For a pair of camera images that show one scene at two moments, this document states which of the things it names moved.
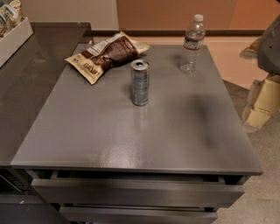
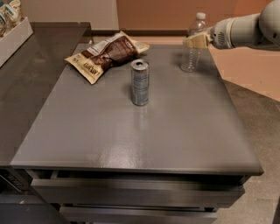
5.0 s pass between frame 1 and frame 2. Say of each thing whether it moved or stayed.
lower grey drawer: stayed
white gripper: moved
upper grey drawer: stayed
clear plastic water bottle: stayed
